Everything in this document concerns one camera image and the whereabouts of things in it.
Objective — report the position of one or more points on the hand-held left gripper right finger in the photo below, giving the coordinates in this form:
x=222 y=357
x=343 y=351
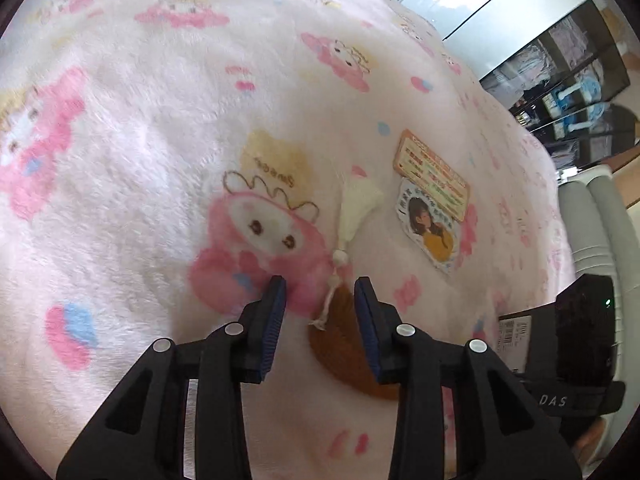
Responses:
x=367 y=330

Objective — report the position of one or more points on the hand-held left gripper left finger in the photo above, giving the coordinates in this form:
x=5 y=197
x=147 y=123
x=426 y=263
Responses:
x=272 y=330

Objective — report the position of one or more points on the brown pendant with white tassel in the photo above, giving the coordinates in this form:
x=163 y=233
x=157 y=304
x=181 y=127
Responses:
x=350 y=210

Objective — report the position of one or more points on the grey padded headboard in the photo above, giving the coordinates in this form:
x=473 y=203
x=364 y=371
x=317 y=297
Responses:
x=592 y=220

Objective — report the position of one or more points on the orange sticker card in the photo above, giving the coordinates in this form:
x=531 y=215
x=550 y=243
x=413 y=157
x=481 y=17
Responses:
x=432 y=200

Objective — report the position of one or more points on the pink printed blanket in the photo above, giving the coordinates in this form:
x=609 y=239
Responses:
x=150 y=135

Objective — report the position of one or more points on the glass display cabinet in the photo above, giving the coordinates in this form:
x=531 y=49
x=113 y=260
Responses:
x=570 y=95

